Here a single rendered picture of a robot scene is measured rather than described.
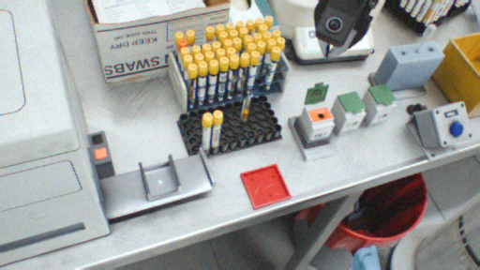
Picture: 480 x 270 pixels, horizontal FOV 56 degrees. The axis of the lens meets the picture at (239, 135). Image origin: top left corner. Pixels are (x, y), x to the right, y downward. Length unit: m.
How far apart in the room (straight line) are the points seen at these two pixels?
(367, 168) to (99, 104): 0.50
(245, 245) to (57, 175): 1.18
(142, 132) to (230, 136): 0.16
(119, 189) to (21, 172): 0.23
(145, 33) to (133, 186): 0.27
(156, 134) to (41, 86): 0.34
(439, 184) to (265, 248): 0.79
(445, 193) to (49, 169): 1.71
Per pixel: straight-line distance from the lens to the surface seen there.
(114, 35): 0.81
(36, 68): 0.53
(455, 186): 2.06
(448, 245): 0.41
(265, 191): 0.77
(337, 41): 0.66
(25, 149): 0.50
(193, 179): 0.73
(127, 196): 0.72
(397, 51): 0.91
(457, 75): 0.99
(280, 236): 1.70
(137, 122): 0.83
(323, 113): 0.79
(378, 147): 0.88
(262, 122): 0.82
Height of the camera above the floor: 1.56
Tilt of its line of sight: 56 degrees down
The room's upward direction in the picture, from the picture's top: 11 degrees clockwise
